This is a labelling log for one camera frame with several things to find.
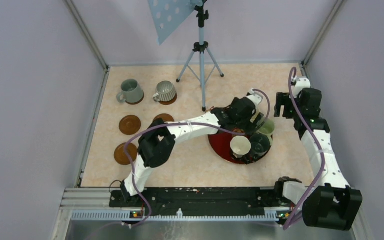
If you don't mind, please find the ribbed grey white cup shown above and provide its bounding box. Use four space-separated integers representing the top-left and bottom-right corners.
153 80 177 102

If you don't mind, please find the grey ceramic mug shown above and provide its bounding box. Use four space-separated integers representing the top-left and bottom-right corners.
116 79 145 103

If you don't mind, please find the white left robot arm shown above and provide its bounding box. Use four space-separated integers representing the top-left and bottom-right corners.
120 93 265 207

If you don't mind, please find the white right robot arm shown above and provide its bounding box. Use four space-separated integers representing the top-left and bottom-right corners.
273 88 363 231

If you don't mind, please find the white faceted cup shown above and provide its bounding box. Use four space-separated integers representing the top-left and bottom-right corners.
230 136 252 159

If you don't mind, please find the brown wooden coaster back middle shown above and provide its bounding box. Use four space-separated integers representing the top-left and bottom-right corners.
159 94 178 106

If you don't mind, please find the dark brown wooden coaster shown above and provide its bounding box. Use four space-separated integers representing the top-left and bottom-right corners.
153 113 175 123

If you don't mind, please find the brown wooden coaster back left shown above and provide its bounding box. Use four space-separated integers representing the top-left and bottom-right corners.
125 95 145 105

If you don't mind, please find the brown wooden coaster middle left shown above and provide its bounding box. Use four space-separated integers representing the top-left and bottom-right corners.
118 115 142 136

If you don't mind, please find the brown wooden coaster front left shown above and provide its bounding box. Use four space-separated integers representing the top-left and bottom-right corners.
113 142 138 166

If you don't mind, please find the light green mug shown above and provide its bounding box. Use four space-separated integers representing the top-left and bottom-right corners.
257 119 276 137

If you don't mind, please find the red round tray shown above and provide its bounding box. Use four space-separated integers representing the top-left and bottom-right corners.
207 129 274 166

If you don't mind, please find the dark green mug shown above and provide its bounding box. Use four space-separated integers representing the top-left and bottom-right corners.
249 133 272 159

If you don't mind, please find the light blue tripod stand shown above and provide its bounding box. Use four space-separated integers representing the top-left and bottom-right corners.
176 0 225 112

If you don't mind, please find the blue perforated board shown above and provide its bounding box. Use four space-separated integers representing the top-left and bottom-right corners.
147 0 205 45

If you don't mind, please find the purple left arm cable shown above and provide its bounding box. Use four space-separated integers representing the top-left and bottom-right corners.
122 88 272 228

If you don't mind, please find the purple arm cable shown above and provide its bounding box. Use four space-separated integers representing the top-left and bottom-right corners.
282 66 327 231
122 88 272 228

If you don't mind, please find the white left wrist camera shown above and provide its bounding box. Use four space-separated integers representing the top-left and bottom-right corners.
246 88 264 106

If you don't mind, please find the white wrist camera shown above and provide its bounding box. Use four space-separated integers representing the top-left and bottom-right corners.
291 76 312 98
246 88 264 106

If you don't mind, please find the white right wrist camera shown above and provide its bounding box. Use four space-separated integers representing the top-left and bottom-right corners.
291 76 312 98

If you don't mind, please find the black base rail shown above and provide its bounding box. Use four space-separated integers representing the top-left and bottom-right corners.
109 187 293 218

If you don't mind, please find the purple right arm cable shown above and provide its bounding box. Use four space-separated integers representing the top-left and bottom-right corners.
282 66 327 231

